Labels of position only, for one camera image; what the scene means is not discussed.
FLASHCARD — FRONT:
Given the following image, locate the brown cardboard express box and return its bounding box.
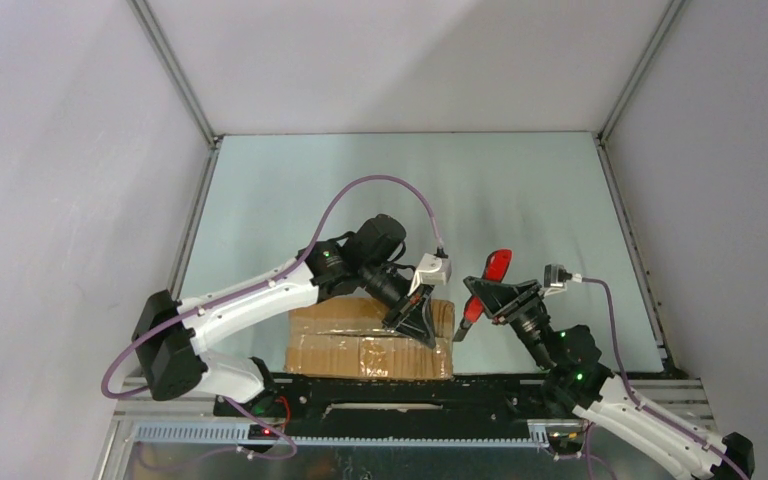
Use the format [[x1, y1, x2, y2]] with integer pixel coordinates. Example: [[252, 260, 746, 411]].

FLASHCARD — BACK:
[[284, 297, 455, 380]]

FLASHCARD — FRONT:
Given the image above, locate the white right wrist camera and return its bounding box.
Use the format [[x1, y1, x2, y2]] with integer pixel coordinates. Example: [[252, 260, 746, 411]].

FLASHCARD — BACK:
[[542, 264, 582, 295]]

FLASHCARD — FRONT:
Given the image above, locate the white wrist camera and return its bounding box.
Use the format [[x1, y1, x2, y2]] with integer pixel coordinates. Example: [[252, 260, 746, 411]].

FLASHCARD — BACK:
[[542, 264, 582, 295], [409, 249, 452, 293]]

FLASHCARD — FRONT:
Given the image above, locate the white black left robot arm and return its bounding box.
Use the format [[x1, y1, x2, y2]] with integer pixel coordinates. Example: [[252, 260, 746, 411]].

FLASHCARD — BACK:
[[132, 214, 451, 417]]

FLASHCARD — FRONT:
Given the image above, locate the aluminium left corner post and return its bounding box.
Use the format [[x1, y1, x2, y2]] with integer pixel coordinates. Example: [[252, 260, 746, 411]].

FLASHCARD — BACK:
[[127, 0, 219, 149]]

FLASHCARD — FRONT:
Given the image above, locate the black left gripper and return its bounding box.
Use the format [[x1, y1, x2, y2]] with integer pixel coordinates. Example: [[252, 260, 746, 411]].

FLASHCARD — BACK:
[[360, 260, 436, 349]]

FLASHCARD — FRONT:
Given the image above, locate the aluminium corner post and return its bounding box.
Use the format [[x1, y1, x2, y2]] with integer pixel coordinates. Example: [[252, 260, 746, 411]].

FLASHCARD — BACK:
[[596, 0, 690, 145], [127, 0, 219, 149]]

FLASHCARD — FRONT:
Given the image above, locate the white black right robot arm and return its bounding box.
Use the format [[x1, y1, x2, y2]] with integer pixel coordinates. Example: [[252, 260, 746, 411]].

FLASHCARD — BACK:
[[464, 276, 755, 479]]

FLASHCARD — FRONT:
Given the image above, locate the red black utility knife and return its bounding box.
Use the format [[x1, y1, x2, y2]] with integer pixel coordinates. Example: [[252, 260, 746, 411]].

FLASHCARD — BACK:
[[453, 248, 513, 342]]

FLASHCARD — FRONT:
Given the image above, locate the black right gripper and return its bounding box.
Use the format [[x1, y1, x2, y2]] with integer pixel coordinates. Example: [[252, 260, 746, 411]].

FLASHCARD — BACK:
[[461, 278, 556, 371]]

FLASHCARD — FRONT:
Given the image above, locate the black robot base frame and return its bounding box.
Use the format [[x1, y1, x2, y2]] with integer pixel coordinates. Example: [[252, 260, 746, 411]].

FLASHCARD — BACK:
[[158, 357, 677, 460]]

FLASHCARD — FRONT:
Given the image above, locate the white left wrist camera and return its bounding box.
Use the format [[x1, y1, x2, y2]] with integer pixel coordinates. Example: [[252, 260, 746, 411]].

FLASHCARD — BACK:
[[409, 249, 452, 293]]

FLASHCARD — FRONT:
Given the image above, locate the aluminium right corner post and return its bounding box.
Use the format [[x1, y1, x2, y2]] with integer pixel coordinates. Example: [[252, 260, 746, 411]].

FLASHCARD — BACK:
[[596, 0, 690, 145]]

